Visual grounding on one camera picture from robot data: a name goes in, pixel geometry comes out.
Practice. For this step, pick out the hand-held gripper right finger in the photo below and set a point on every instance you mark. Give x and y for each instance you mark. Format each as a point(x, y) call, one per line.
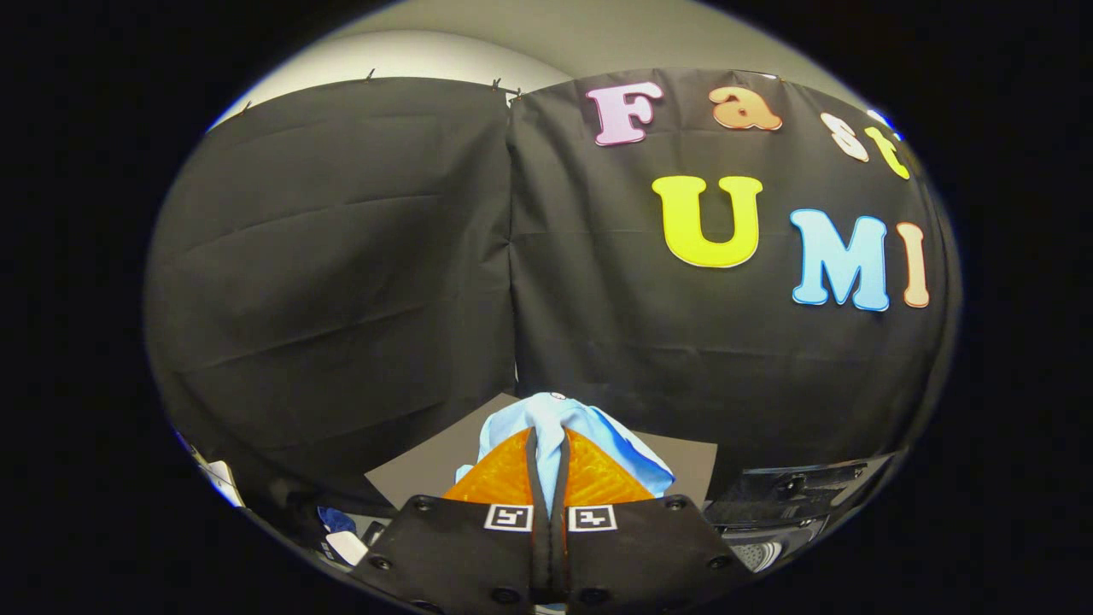
point(640, 555)

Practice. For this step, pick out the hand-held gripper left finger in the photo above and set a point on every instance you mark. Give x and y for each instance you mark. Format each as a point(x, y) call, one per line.
point(461, 555)

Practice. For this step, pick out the light blue polo shirt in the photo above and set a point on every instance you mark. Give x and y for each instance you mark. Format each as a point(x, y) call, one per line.
point(555, 418)

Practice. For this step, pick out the grey cabinet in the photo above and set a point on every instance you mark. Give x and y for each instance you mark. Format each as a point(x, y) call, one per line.
point(427, 470)

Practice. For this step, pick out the small blue object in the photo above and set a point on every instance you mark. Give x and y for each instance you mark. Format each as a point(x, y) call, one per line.
point(336, 518)

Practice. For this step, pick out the small white object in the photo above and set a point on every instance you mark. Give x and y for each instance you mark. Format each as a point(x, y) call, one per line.
point(224, 483)

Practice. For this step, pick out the black backdrop cloth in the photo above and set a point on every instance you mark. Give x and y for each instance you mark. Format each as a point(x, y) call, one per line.
point(341, 256)

